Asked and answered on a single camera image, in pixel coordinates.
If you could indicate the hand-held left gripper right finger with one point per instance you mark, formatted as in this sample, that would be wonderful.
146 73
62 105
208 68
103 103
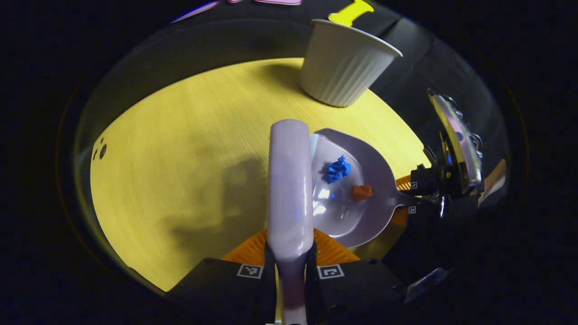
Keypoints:
352 293

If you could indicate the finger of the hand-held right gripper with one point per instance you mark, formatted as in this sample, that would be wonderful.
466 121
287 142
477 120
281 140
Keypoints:
426 180
426 214

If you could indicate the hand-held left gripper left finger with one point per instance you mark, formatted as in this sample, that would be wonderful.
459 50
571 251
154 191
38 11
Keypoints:
226 293

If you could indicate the orange paper scrap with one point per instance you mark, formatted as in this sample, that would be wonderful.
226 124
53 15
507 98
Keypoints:
361 192

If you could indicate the lilac plastic dustpan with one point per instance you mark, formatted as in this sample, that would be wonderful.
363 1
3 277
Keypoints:
343 216

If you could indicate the blue paper scrap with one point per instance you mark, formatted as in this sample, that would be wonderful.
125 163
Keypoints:
337 169

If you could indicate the white ribbed garbage bin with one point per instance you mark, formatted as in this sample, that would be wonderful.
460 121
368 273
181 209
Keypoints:
343 67

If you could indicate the wooden desktop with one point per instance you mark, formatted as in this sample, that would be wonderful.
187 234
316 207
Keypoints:
180 135

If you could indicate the black backdrop cloth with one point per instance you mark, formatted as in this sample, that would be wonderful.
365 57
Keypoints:
226 40

